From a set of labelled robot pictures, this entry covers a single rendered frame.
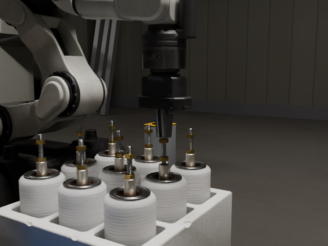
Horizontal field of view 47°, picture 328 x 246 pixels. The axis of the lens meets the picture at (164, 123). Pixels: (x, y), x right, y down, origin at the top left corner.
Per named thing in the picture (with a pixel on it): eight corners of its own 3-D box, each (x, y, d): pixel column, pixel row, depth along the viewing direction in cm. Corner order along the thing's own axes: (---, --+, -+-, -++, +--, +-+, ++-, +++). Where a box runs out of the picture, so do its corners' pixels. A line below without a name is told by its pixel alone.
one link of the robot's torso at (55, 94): (-29, 112, 135) (56, 65, 109) (18, 107, 152) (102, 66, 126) (-17, 153, 134) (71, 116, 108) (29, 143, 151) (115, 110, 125)
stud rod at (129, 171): (130, 185, 69) (130, 145, 68) (133, 186, 68) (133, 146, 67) (126, 186, 68) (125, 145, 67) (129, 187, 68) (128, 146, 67)
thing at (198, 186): (217, 237, 91) (218, 165, 89) (192, 252, 84) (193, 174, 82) (187, 226, 98) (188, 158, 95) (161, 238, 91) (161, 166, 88)
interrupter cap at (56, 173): (21, 182, 76) (21, 179, 76) (25, 173, 84) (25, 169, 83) (60, 179, 78) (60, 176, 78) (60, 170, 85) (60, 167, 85)
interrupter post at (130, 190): (131, 192, 70) (131, 175, 70) (139, 195, 68) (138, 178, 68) (120, 195, 69) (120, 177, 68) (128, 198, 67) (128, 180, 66)
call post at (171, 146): (144, 225, 115) (143, 125, 111) (156, 217, 121) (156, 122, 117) (163, 230, 112) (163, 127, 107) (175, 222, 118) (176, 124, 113)
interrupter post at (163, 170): (171, 180, 78) (171, 164, 78) (161, 181, 77) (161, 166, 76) (166, 177, 80) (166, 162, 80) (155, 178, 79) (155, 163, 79)
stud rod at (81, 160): (83, 177, 74) (81, 140, 73) (78, 177, 74) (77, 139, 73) (85, 176, 75) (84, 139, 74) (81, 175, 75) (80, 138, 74)
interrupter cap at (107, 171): (139, 167, 88) (139, 164, 88) (131, 176, 80) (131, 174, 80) (108, 166, 89) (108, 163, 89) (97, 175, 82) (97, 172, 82)
